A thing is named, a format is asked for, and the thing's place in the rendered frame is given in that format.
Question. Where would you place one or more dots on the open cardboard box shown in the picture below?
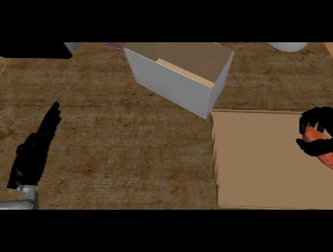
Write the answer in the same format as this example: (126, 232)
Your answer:
(183, 74)

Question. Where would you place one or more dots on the grey object beside appliance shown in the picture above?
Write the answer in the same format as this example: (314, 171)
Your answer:
(72, 47)

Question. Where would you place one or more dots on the small purple object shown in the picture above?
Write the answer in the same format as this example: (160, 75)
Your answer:
(116, 45)

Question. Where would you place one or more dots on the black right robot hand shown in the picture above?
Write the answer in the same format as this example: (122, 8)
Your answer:
(329, 131)

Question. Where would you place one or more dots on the black appliance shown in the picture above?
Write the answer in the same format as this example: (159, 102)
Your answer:
(29, 50)

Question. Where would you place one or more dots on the orange sweet potato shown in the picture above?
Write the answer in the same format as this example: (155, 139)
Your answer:
(329, 160)

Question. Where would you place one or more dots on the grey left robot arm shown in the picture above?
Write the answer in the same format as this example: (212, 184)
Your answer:
(23, 201)

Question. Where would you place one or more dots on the white round object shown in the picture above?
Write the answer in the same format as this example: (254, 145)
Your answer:
(288, 46)

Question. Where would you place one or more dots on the tan flat tray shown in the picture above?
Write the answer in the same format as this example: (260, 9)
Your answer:
(266, 160)

